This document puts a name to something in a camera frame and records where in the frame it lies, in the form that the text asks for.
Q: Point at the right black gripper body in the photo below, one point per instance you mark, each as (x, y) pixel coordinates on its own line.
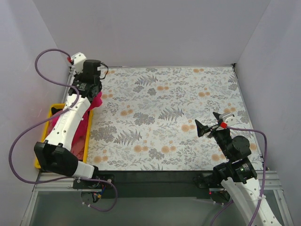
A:
(212, 128)

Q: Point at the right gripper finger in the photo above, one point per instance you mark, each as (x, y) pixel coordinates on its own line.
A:
(217, 116)
(201, 129)

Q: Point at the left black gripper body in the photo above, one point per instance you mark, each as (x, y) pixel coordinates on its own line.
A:
(94, 92)

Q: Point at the magenta t shirt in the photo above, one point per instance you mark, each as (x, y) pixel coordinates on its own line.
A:
(83, 125)

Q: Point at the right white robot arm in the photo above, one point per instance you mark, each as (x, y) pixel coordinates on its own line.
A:
(237, 176)

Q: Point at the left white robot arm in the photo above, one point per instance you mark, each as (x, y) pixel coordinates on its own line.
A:
(54, 153)

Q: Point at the black garment in bin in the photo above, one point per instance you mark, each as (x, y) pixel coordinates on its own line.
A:
(55, 111)

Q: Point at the floral patterned table mat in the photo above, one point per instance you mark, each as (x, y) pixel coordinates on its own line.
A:
(147, 118)

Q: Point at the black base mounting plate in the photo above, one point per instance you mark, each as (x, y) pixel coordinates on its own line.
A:
(152, 184)

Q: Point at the salmon pink t shirt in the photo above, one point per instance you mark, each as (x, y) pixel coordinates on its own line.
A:
(78, 147)

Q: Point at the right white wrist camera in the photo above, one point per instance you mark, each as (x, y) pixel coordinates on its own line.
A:
(227, 120)

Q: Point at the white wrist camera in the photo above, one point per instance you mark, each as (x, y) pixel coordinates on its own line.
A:
(227, 120)
(77, 61)

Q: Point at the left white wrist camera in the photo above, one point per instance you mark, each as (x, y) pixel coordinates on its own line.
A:
(77, 61)

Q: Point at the aluminium frame rail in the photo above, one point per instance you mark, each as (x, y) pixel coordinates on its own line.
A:
(272, 182)

